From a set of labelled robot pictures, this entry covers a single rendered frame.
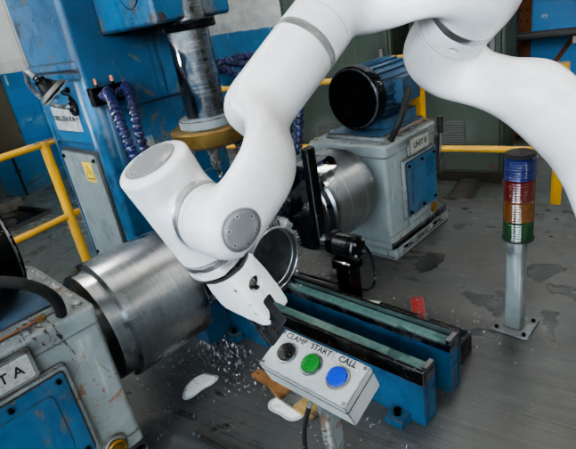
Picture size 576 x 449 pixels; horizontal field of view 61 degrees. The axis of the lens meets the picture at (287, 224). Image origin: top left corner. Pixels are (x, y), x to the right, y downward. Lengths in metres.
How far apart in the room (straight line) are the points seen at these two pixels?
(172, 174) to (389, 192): 0.99
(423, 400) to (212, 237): 0.60
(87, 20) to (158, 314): 0.66
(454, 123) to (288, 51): 3.61
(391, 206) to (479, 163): 2.83
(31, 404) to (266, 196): 0.54
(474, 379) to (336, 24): 0.76
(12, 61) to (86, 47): 5.50
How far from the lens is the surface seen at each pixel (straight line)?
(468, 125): 4.17
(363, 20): 0.70
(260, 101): 0.56
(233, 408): 1.11
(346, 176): 1.31
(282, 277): 1.22
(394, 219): 1.48
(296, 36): 0.63
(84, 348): 0.90
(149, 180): 0.52
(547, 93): 0.73
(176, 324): 0.99
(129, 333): 0.95
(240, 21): 7.36
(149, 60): 1.29
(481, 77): 0.76
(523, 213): 1.09
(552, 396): 1.10
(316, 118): 4.67
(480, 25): 0.69
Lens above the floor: 1.55
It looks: 24 degrees down
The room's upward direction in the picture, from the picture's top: 10 degrees counter-clockwise
